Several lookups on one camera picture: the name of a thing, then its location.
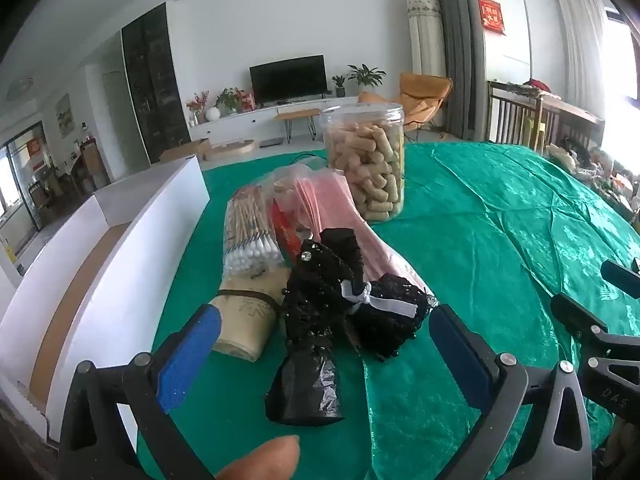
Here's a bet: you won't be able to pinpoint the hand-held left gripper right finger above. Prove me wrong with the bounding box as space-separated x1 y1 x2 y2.
428 305 608 480

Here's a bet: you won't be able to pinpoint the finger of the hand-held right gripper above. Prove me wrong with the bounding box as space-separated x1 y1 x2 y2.
550 292 610 342
600 259 640 302

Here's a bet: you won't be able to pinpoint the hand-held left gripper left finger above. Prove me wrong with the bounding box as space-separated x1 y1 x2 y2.
59 304 223 480

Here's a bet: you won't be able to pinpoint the white cardboard box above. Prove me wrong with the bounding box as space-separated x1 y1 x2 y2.
0 157 211 441

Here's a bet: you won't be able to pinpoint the cotton swabs bag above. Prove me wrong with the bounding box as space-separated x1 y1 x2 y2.
222 185 285 278

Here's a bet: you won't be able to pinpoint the red snack packet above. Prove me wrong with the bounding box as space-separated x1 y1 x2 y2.
270 197 312 261

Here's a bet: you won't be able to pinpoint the person's left hand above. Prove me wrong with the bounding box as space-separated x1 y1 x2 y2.
215 435 301 480

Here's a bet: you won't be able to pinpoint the beige roll with brown band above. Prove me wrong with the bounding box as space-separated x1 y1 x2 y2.
210 272 286 363

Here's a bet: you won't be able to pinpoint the cluttered side table items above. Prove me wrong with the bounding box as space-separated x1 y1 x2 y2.
545 135 640 231

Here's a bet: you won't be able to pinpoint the black plastic bag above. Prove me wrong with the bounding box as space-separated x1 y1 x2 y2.
264 345 348 426

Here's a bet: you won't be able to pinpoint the green tablecloth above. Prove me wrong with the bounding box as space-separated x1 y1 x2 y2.
135 141 640 480

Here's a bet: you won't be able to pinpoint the black beaded lace cloth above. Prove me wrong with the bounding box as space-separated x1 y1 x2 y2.
280 240 433 362

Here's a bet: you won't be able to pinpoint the black roll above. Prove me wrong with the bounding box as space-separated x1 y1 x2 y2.
314 228 366 286

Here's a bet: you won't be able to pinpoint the wooden railing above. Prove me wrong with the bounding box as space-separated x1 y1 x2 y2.
487 80 606 156

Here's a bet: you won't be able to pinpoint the pink sheets plastic packet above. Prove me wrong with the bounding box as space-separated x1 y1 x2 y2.
270 160 438 311

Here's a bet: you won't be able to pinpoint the brown cardboard box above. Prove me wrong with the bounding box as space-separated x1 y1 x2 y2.
160 139 211 163

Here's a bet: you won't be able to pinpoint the clear jar of puffed snacks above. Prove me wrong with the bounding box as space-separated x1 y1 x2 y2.
319 102 407 222

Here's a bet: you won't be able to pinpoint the white sheer curtain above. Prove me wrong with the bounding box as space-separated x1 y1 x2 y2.
555 0 608 106

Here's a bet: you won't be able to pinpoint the white tv cabinet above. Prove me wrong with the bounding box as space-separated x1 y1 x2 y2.
189 94 373 143

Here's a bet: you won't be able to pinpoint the glass sliding door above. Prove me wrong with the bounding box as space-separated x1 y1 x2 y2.
0 122 51 256

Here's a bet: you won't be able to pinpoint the red flowers bouquet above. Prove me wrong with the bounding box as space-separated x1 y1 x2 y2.
186 91 210 126

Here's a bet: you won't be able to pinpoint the bushy potted plant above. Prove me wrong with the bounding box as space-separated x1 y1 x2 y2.
216 87 246 115

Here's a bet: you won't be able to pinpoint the wooden bench with metal legs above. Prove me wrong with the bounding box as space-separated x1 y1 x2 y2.
275 108 321 142

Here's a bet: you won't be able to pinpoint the orange lounge chair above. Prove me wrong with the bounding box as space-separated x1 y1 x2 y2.
359 72 453 133

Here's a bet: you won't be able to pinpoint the black tall cabinet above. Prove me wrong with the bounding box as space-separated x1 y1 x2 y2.
121 2 192 165

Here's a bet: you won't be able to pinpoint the grey curtain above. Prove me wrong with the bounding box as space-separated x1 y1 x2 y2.
420 0 488 138

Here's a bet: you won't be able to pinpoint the black television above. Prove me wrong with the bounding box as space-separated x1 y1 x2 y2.
249 55 328 107

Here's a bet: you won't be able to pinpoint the large potted plant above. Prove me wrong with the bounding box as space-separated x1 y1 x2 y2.
347 64 387 93

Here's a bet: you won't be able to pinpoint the standing air conditioner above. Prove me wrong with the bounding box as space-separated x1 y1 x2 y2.
405 0 447 81

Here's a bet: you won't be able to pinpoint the framed wall picture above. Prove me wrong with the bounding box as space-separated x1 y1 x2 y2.
55 94 73 138

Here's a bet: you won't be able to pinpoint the red wall hanging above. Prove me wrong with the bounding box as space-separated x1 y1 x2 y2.
477 0 507 36

